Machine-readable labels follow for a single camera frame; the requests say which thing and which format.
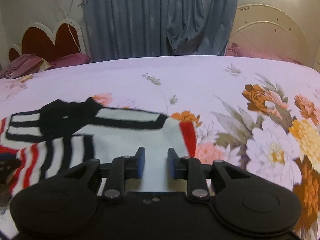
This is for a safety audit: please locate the red heart-shaped headboard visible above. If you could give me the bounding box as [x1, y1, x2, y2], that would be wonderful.
[8, 18, 86, 62]

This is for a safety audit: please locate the pink pillow at cream headboard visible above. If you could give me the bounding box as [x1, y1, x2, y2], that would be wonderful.
[225, 43, 303, 65]

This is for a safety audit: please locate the pink floral bed sheet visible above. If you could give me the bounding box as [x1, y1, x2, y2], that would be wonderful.
[1, 56, 319, 239]

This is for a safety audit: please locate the blue centre curtain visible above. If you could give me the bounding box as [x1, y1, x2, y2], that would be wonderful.
[84, 0, 238, 62]

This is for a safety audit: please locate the striped knit child sweater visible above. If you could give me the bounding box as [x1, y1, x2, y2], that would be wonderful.
[1, 98, 196, 195]

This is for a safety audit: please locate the white hanging cable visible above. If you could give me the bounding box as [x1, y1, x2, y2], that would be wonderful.
[55, 0, 83, 54]

